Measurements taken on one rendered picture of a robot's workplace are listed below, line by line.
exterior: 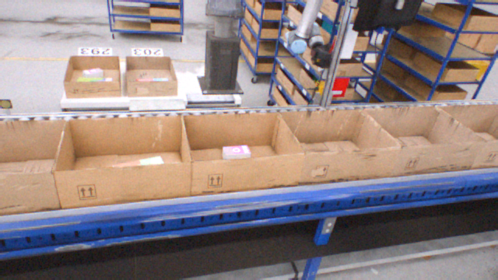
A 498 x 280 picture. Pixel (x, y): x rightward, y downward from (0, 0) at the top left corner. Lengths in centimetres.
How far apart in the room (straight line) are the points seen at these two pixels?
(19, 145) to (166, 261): 65
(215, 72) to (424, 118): 116
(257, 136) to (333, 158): 35
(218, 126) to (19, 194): 69
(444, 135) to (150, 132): 129
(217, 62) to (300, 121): 82
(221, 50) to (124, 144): 96
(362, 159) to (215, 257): 66
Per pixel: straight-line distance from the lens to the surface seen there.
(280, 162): 121
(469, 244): 244
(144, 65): 247
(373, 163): 142
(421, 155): 153
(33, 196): 121
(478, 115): 210
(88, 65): 249
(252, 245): 146
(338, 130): 163
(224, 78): 221
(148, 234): 122
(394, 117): 177
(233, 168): 117
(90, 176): 114
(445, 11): 332
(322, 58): 215
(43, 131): 141
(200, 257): 141
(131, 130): 138
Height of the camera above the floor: 173
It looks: 33 degrees down
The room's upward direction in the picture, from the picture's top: 7 degrees clockwise
